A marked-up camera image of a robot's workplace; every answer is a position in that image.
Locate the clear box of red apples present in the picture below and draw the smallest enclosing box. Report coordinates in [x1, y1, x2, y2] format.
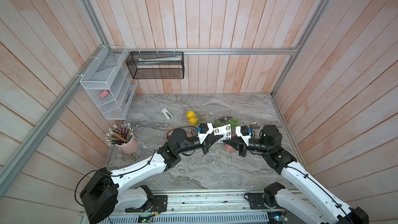
[225, 144, 236, 152]

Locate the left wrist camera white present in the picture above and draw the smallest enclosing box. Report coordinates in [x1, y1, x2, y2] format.
[197, 123, 214, 145]

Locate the colored pencils bundle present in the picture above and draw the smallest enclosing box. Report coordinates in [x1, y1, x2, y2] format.
[105, 123, 134, 145]

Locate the aluminium front rail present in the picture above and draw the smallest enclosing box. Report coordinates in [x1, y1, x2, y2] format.
[79, 189, 336, 217]

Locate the small grey tape dispenser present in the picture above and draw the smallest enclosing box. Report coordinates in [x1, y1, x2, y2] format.
[249, 121, 260, 130]

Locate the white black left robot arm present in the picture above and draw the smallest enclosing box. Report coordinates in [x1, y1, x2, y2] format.
[78, 123, 231, 224]

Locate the white wire mesh shelf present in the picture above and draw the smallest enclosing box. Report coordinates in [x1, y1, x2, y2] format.
[80, 45, 137, 120]

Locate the clear box of grapes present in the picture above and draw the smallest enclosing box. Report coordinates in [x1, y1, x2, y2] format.
[214, 116, 239, 129]

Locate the pink eraser block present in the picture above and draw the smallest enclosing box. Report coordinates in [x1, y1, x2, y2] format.
[99, 90, 110, 99]

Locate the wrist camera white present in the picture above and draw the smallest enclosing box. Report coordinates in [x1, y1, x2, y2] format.
[197, 123, 214, 145]
[235, 125, 252, 146]

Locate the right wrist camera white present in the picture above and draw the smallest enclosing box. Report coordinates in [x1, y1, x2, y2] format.
[235, 125, 252, 146]

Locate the paper in black basket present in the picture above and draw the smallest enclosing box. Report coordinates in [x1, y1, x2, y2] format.
[137, 55, 183, 65]

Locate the black wire mesh basket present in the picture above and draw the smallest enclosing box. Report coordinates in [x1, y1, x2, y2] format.
[126, 51, 184, 79]

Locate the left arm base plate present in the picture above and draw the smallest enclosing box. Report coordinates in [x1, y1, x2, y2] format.
[125, 195, 168, 214]

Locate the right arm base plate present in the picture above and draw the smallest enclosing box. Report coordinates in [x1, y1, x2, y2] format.
[244, 192, 287, 211]

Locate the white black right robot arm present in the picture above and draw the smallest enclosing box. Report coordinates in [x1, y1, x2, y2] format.
[214, 125, 369, 224]

